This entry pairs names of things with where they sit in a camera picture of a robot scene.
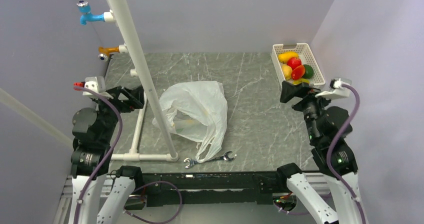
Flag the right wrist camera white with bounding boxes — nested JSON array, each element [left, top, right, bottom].
[[315, 77, 352, 100]]

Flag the small yellow fake fruit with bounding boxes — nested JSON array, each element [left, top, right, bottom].
[[277, 51, 299, 64]]

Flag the silver open-end wrench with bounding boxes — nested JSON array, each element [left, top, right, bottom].
[[183, 151, 237, 169]]

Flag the orange plastic faucet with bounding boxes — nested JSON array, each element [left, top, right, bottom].
[[97, 46, 120, 62]]

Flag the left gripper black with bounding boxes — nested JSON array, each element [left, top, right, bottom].
[[92, 83, 144, 143]]

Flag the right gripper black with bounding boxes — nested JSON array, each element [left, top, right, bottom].
[[279, 79, 337, 142]]

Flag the yellow fake mango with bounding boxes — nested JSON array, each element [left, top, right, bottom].
[[292, 78, 310, 85]]

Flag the white PVC pipe frame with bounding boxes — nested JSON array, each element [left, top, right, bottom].
[[0, 0, 179, 162]]

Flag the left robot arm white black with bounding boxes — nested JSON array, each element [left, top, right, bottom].
[[68, 85, 145, 224]]

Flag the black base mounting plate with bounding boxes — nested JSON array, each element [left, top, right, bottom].
[[125, 171, 298, 210]]

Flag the translucent white plastic bag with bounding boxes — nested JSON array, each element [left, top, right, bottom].
[[159, 81, 228, 163]]

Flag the red fake tomato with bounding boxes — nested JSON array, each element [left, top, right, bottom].
[[286, 56, 302, 70]]

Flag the white perforated plastic basket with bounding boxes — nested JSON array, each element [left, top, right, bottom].
[[271, 43, 326, 87]]

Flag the blue plastic faucet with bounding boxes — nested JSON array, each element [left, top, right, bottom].
[[76, 0, 105, 26]]

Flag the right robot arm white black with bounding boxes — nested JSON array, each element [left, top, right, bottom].
[[275, 78, 367, 224]]

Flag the green fake lime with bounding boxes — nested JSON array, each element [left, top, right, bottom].
[[302, 64, 315, 79]]

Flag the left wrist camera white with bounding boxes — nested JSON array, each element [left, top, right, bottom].
[[73, 76, 109, 98]]

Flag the aluminium rail frame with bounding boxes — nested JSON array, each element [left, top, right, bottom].
[[52, 175, 364, 224]]

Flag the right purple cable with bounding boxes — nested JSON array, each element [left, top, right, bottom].
[[273, 83, 369, 224]]

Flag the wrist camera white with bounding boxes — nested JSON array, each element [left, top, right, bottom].
[[73, 76, 109, 98], [315, 77, 352, 100]]

